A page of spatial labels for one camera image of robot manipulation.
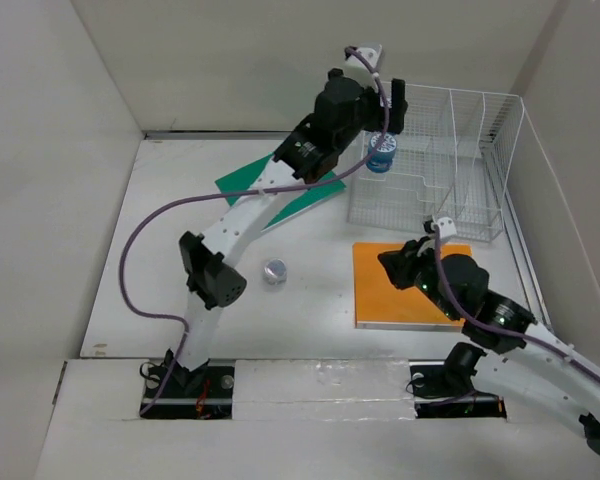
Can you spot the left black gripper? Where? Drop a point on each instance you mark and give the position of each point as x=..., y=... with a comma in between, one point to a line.
x=398, y=105

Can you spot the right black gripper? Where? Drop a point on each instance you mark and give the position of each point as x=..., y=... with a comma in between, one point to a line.
x=398, y=263

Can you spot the orange notebook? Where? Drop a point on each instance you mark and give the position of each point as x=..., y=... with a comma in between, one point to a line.
x=378, y=303

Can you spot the blue tape roll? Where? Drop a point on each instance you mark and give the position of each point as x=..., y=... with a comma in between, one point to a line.
x=381, y=150

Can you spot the small clear tape roll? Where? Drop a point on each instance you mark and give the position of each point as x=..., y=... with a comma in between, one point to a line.
x=275, y=271

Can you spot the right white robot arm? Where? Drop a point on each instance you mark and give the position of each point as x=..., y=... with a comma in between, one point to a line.
x=507, y=352

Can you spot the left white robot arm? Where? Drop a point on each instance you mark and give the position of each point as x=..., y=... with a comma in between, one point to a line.
x=303, y=161

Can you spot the green notebook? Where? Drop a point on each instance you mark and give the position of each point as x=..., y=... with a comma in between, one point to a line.
x=242, y=178

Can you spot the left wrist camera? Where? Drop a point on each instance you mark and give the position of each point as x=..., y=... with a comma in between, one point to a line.
x=363, y=59

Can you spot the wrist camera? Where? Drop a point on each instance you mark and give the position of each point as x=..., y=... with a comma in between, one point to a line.
x=363, y=59
x=442, y=227

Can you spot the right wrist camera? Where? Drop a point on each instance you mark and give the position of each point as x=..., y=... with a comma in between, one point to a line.
x=442, y=227

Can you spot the white wire rack organizer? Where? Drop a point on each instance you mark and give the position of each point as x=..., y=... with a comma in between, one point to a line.
x=452, y=159

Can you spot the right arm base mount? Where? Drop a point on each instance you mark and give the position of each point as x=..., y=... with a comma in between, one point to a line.
x=434, y=398

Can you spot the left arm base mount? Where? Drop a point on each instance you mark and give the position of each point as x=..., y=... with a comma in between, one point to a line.
x=173, y=392

